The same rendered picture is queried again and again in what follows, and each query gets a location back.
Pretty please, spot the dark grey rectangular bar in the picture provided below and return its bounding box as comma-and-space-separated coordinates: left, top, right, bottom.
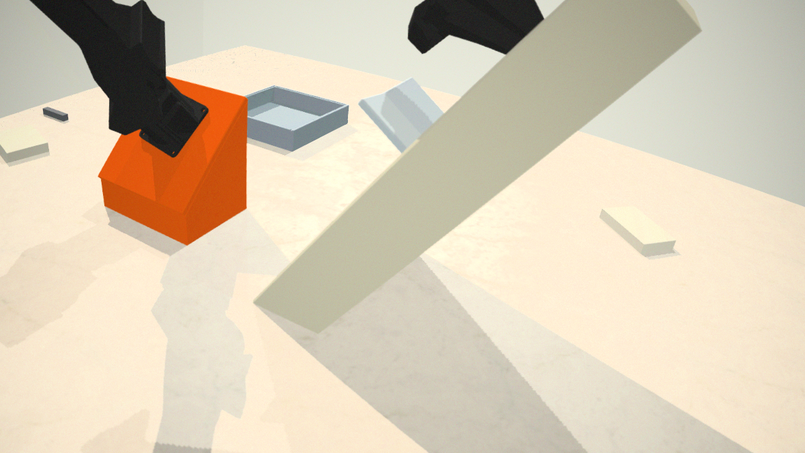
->
43, 106, 69, 121

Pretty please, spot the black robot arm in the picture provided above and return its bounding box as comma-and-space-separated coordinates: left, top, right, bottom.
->
30, 0, 209, 158

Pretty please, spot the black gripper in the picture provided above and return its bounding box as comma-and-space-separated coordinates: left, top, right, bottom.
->
408, 0, 544, 55

